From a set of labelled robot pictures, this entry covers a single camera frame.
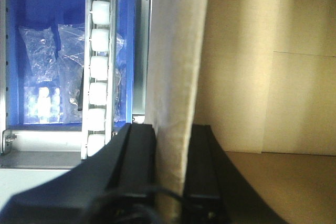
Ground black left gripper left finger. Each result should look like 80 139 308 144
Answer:
1 123 156 223

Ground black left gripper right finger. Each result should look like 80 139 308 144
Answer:
182 124 285 223

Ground brown Ecoflow cardboard box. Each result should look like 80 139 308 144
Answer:
145 0 335 223

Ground clear plastic bag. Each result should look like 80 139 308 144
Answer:
18 23 125 125

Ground white roller conveyor track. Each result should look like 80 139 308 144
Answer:
81 0 117 159

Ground blue plastic bin lower left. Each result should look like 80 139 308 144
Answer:
3 0 134 130

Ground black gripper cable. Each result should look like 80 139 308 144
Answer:
104 186 184 224

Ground steel shelf front rail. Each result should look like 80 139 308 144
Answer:
0 124 132 169

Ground steel shelf upright post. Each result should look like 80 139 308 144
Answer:
132 0 151 115

